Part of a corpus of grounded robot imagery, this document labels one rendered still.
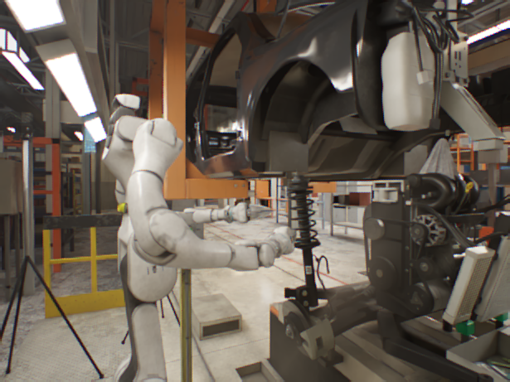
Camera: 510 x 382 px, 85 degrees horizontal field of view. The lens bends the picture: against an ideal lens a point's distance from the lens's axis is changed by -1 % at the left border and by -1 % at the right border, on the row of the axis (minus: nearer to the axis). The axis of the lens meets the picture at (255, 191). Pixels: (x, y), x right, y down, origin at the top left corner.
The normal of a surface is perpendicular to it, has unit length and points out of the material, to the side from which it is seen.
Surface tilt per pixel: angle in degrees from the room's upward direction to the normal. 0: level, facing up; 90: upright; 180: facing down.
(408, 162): 90
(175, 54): 90
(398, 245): 90
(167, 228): 62
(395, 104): 100
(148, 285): 91
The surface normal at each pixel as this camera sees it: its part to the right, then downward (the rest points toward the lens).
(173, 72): 0.42, 0.01
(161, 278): 0.62, 0.00
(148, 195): 0.58, -0.48
